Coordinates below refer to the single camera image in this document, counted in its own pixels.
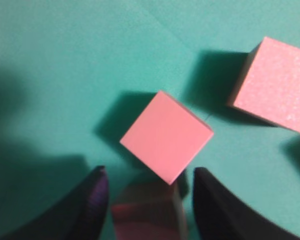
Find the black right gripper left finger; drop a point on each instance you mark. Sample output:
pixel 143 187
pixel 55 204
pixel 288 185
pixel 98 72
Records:
pixel 78 216

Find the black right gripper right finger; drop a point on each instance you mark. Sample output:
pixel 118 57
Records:
pixel 221 215

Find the pink cube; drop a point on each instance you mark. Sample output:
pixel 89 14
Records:
pixel 268 86
pixel 166 137
pixel 149 211

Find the green cloth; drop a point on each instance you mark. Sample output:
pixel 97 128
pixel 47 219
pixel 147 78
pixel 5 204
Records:
pixel 74 75

